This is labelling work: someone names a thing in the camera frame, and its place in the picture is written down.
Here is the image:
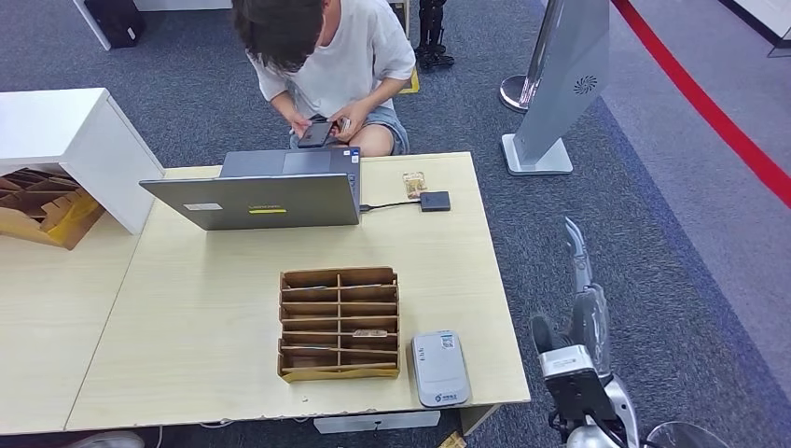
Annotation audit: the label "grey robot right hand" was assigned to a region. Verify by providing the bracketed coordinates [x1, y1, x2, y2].
[531, 216, 613, 380]

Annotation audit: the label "person's left hand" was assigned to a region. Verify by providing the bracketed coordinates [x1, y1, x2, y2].
[327, 102, 372, 144]

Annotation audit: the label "person's right hand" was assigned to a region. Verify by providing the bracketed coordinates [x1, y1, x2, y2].
[288, 111, 316, 138]

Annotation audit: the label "black phone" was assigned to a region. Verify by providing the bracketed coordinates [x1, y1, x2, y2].
[298, 120, 335, 149]

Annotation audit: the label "person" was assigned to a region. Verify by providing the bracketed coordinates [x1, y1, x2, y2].
[231, 0, 417, 158]

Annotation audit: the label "small yellow brown card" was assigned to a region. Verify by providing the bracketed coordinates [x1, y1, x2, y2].
[402, 171, 429, 201]

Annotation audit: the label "grey white card reader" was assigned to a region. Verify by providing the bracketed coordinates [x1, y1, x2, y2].
[410, 330, 472, 410]

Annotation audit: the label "brown cardboard card organiser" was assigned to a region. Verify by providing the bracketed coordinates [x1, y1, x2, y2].
[276, 267, 402, 385]

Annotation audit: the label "grey laptop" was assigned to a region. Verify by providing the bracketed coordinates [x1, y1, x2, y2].
[138, 145, 363, 231]

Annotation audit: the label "small black square box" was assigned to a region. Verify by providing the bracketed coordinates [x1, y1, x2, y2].
[420, 190, 451, 214]

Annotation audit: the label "black robot legs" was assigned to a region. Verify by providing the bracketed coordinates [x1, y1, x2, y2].
[413, 0, 457, 70]

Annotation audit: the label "white desk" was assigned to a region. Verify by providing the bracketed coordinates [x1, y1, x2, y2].
[73, 0, 259, 50]

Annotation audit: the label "round grey base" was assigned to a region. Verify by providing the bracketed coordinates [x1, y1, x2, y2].
[645, 420, 733, 448]

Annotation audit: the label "black computer case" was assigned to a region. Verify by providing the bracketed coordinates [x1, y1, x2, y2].
[83, 0, 147, 49]

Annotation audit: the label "grey kiosk stand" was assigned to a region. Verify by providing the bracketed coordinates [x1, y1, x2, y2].
[501, 0, 613, 177]

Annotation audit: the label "white cabinet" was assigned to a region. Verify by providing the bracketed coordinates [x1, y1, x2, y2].
[0, 87, 166, 236]

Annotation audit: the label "red barrier strip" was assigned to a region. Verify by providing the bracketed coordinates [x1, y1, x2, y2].
[611, 0, 791, 208]

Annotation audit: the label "brown yellow cardboard box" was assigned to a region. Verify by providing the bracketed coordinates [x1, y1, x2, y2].
[0, 166, 106, 252]

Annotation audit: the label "white shoe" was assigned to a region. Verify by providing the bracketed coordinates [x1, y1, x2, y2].
[64, 430, 146, 448]

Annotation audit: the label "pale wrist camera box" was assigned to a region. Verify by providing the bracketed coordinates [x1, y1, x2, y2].
[538, 344, 598, 380]

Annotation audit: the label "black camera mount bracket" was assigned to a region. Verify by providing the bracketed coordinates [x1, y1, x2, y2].
[543, 373, 619, 434]

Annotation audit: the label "thin black laptop cable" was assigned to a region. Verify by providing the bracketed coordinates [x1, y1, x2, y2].
[359, 199, 423, 214]

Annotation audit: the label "chrome stanchion post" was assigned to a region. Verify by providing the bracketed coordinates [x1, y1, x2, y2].
[499, 0, 566, 114]

